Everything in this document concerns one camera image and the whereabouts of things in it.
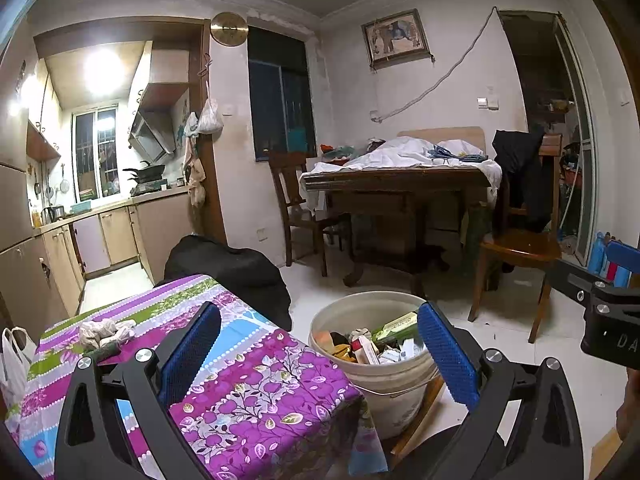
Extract long green box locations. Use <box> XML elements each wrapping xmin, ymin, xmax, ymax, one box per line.
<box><xmin>371</xmin><ymin>311</ymin><xmax>421</xmax><ymax>343</ymax></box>

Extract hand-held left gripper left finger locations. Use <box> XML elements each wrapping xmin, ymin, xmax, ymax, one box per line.
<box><xmin>54</xmin><ymin>301</ymin><xmax>222</xmax><ymax>480</ymax></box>

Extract floral purple tablecloth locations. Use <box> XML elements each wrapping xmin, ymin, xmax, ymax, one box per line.
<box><xmin>5</xmin><ymin>274</ymin><xmax>388</xmax><ymax>480</ymax></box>

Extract dark wooden dining table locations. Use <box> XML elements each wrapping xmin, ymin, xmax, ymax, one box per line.
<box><xmin>300</xmin><ymin>162</ymin><xmax>501</xmax><ymax>288</ymax></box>

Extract brown wooden chair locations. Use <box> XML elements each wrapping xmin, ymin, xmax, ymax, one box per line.
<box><xmin>467</xmin><ymin>132</ymin><xmax>566</xmax><ymax>343</ymax></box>

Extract hanging beige cloth bags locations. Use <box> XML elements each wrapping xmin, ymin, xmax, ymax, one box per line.
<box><xmin>182</xmin><ymin>110</ymin><xmax>208</xmax><ymax>207</ymax></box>

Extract beige kitchen base cabinets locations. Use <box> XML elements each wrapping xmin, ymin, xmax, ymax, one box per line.
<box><xmin>40</xmin><ymin>192</ymin><xmax>193</xmax><ymax>286</ymax></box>

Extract gold wall clock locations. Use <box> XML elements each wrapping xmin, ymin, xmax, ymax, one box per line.
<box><xmin>210</xmin><ymin>11</ymin><xmax>249</xmax><ymax>46</ymax></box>

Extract blue cloth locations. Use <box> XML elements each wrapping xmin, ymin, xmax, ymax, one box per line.
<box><xmin>427</xmin><ymin>145</ymin><xmax>488</xmax><ymax>165</ymax></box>

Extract round ceiling lamp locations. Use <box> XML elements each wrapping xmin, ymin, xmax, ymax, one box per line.
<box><xmin>82</xmin><ymin>45</ymin><xmax>126</xmax><ymax>96</ymax></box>

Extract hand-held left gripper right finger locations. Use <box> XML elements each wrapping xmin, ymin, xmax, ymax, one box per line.
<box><xmin>417</xmin><ymin>301</ymin><xmax>586</xmax><ymax>480</ymax></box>

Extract person's right forearm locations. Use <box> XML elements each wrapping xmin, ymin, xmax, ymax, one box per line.
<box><xmin>615</xmin><ymin>366</ymin><xmax>640</xmax><ymax>443</ymax></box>

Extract dark green sack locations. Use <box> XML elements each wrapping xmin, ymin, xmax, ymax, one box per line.
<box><xmin>460</xmin><ymin>205</ymin><xmax>496</xmax><ymax>261</ymax></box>

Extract steel range hood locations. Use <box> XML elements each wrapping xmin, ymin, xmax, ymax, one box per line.
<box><xmin>127</xmin><ymin>110</ymin><xmax>178</xmax><ymax>163</ymax></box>

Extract sliding glass door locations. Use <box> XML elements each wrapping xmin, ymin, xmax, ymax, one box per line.
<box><xmin>552</xmin><ymin>12</ymin><xmax>598</xmax><ymax>268</ymax></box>

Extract white plastic bucket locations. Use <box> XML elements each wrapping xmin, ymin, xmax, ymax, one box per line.
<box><xmin>308</xmin><ymin>290</ymin><xmax>446</xmax><ymax>441</ymax></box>

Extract crumpled white tissue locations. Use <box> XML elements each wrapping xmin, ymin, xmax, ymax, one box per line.
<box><xmin>79</xmin><ymin>319</ymin><xmax>137</xmax><ymax>352</ymax></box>

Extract beige board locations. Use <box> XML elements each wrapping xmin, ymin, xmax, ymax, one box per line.
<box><xmin>397</xmin><ymin>126</ymin><xmax>487</xmax><ymax>156</ymax></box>

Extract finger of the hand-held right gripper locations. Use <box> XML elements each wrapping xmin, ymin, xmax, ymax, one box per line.
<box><xmin>605</xmin><ymin>240</ymin><xmax>640</xmax><ymax>276</ymax></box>
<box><xmin>547</xmin><ymin>257</ymin><xmax>608</xmax><ymax>306</ymax></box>

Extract dark wooden chair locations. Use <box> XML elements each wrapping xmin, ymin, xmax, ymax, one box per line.
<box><xmin>267</xmin><ymin>150</ymin><xmax>351</xmax><ymax>277</ymax></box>

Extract wooden plank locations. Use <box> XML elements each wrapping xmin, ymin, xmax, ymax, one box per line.
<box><xmin>390</xmin><ymin>375</ymin><xmax>448</xmax><ymax>456</ymax></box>

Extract light wooden board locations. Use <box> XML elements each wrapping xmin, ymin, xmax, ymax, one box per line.
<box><xmin>590</xmin><ymin>427</ymin><xmax>626</xmax><ymax>480</ymax></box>

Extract beige upper kitchen cabinets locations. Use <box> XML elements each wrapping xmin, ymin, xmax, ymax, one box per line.
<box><xmin>25</xmin><ymin>75</ymin><xmax>63</xmax><ymax>161</ymax></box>

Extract dark window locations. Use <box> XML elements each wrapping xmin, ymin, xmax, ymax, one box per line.
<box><xmin>247</xmin><ymin>26</ymin><xmax>317</xmax><ymax>162</ymax></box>

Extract white cloth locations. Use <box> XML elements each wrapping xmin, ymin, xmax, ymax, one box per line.
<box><xmin>300</xmin><ymin>136</ymin><xmax>503</xmax><ymax>211</ymax></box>

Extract brown upper kitchen cabinet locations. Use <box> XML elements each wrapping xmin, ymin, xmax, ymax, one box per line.
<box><xmin>135</xmin><ymin>40</ymin><xmax>193</xmax><ymax>111</ymax></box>

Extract black jacket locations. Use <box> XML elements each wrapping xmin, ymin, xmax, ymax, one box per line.
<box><xmin>492</xmin><ymin>129</ymin><xmax>553</xmax><ymax>233</ymax></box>

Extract red and white box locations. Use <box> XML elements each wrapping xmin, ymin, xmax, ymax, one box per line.
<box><xmin>350</xmin><ymin>335</ymin><xmax>381</xmax><ymax>365</ymax></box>

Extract green red clothes pile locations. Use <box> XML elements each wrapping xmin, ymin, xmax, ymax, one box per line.
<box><xmin>320</xmin><ymin>144</ymin><xmax>368</xmax><ymax>161</ymax></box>

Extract hanging white plastic bag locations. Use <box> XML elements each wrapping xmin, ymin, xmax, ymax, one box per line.
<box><xmin>196</xmin><ymin>96</ymin><xmax>223</xmax><ymax>136</ymax></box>

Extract white plastic bag with handles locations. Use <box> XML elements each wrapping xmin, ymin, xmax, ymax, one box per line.
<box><xmin>0</xmin><ymin>326</ymin><xmax>38</xmax><ymax>411</ymax></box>

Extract black cloth covered stool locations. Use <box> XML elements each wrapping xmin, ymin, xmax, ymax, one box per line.
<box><xmin>155</xmin><ymin>234</ymin><xmax>292</xmax><ymax>332</ymax></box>

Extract gas stove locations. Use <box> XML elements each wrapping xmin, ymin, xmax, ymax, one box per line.
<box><xmin>131</xmin><ymin>179</ymin><xmax>168</xmax><ymax>196</ymax></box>

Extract black wok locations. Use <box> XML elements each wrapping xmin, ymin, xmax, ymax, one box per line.
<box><xmin>122</xmin><ymin>162</ymin><xmax>166</xmax><ymax>181</ymax></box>

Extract barred kitchen window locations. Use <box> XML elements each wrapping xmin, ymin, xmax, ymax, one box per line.
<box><xmin>72</xmin><ymin>105</ymin><xmax>121</xmax><ymax>201</ymax></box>

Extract framed elephant picture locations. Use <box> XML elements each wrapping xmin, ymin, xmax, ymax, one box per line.
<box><xmin>361</xmin><ymin>8</ymin><xmax>432</xmax><ymax>68</ymax></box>

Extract white wall cable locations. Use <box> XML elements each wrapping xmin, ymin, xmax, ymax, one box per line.
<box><xmin>370</xmin><ymin>7</ymin><xmax>501</xmax><ymax>123</ymax></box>

